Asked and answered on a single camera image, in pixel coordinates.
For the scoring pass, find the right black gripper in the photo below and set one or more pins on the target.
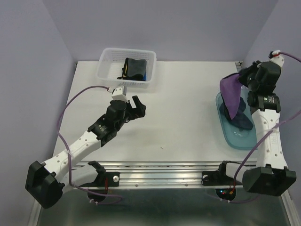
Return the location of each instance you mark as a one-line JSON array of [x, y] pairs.
[[256, 66]]

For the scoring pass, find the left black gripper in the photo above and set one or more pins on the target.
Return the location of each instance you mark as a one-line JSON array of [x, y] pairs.
[[138, 112]]

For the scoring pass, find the purple towel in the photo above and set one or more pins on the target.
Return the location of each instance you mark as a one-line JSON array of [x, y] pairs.
[[230, 89]]

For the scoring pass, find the dark navy towel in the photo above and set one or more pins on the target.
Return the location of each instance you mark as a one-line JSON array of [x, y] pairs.
[[240, 121]]

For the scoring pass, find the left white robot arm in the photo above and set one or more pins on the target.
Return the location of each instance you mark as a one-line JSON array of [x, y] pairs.
[[48, 181]]

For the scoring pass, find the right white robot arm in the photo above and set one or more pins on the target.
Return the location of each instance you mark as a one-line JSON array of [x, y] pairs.
[[265, 112]]

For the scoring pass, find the white perforated plastic basket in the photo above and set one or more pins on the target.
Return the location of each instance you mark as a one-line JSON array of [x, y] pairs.
[[112, 60]]

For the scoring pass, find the translucent blue plastic bin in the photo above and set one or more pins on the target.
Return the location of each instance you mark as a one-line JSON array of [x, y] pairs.
[[237, 138]]

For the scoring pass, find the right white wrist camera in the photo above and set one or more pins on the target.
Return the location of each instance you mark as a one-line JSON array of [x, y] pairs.
[[276, 57]]

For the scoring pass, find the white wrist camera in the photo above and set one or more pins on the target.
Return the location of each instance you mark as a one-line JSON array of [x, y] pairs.
[[120, 93], [276, 57]]

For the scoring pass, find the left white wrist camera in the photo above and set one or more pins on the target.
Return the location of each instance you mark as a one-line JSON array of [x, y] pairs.
[[120, 93]]

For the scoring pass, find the aluminium mounting rail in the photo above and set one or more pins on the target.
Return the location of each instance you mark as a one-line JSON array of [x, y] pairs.
[[164, 175]]

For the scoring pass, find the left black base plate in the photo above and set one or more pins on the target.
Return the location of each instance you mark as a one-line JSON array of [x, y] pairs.
[[103, 182]]

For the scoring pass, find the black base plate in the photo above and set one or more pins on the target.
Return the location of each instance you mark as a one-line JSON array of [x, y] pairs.
[[103, 182], [215, 178]]

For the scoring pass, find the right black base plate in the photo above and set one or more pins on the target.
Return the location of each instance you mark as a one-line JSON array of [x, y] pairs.
[[215, 178]]

